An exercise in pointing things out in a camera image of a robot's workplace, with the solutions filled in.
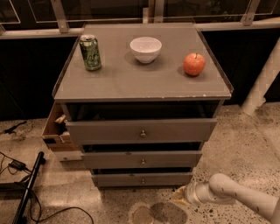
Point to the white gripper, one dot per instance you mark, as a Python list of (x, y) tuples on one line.
[(191, 192)]

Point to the grey bottom drawer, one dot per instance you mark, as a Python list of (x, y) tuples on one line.
[(142, 179)]

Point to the grey drawer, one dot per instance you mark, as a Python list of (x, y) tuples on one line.
[(141, 131), (141, 159), (142, 179)]

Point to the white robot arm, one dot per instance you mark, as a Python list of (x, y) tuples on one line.
[(221, 189)]

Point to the grey middle drawer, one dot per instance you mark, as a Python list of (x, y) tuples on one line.
[(141, 159)]

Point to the grey top drawer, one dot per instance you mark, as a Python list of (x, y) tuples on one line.
[(141, 131)]

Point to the grey drawer cabinet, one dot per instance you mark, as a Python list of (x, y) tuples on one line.
[(126, 89)]

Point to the open cardboard box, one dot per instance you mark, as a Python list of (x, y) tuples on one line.
[(57, 138)]

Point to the white diagonal pole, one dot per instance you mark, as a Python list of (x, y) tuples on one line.
[(268, 74)]

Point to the red apple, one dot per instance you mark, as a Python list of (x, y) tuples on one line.
[(193, 64)]

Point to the white ceramic bowl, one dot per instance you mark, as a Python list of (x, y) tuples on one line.
[(145, 49)]

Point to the black pole on floor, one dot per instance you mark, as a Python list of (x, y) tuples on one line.
[(19, 216)]

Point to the black power adapter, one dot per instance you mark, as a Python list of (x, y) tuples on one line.
[(17, 165)]

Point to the green soda can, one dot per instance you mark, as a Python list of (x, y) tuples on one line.
[(90, 52)]

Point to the metal window railing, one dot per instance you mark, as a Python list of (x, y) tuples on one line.
[(27, 19)]

